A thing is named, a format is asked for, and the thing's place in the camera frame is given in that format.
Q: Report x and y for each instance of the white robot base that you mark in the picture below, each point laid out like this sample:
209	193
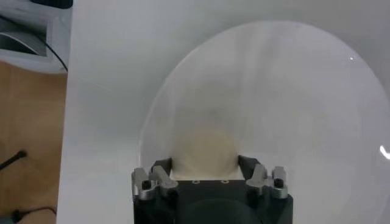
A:
24	58

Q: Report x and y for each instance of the white round plate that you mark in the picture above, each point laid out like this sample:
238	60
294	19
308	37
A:
289	106

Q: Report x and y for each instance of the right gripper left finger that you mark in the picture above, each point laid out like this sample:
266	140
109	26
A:
161	179

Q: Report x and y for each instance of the white steamed baozi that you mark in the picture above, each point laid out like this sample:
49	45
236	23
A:
205	155

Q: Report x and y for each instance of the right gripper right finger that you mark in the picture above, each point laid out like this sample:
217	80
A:
259	179

